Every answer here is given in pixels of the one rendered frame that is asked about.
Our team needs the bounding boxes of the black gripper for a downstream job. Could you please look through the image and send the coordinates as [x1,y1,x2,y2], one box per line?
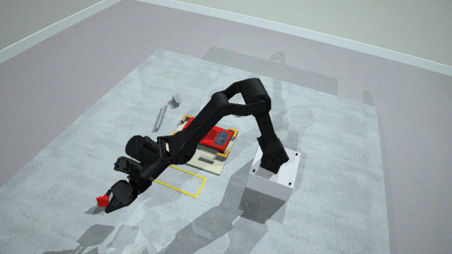
[104,163,159,213]

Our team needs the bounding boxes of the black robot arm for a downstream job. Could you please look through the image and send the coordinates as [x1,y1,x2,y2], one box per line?
[114,78,289,177]

